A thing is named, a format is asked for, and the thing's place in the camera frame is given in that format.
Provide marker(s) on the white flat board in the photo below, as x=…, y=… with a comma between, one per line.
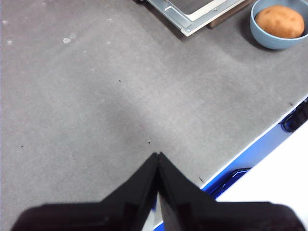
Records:
x=276, y=173

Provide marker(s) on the blue ribbed bowl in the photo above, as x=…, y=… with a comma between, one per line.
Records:
x=269, y=42

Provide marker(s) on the brown potato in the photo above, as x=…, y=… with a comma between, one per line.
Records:
x=280, y=21

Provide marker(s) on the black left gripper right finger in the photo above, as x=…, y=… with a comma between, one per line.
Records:
x=216, y=216

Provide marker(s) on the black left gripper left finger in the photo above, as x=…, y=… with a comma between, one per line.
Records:
x=96, y=216

